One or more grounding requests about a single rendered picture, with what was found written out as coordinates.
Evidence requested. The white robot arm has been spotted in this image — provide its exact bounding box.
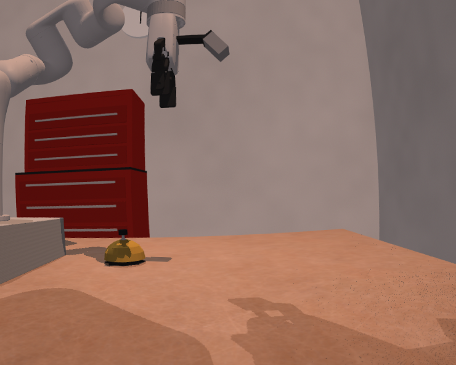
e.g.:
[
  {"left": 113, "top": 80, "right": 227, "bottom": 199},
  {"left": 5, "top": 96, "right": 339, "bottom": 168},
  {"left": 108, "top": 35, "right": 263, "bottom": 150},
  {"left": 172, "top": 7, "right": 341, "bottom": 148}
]
[{"left": 0, "top": 0, "right": 229, "bottom": 221}]

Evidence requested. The gold dome bell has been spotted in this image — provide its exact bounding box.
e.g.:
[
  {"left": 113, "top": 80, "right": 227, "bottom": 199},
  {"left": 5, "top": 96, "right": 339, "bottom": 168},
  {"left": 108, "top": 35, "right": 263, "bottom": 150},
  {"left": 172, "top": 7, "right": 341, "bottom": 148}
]
[{"left": 104, "top": 229, "right": 145, "bottom": 266}]

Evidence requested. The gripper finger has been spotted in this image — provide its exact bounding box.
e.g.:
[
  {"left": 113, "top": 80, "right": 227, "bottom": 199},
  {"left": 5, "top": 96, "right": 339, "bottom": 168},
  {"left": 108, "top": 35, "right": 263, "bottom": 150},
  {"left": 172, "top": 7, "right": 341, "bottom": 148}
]
[
  {"left": 160, "top": 71, "right": 176, "bottom": 108},
  {"left": 150, "top": 38, "right": 170, "bottom": 96}
]

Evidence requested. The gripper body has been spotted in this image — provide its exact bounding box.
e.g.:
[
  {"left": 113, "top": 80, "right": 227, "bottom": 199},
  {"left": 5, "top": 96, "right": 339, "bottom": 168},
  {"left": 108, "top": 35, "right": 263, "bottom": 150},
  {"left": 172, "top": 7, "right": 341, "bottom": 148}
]
[{"left": 146, "top": 12, "right": 185, "bottom": 75}]

